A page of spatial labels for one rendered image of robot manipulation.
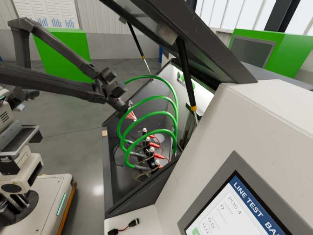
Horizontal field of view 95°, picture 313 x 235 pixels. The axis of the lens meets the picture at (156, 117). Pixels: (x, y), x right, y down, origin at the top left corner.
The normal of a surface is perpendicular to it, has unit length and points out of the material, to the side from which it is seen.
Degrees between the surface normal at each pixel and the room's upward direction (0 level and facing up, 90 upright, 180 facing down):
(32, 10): 90
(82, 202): 0
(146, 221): 0
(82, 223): 0
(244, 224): 76
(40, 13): 90
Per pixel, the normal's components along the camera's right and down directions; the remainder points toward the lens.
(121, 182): 0.07, -0.82
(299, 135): -0.90, -0.07
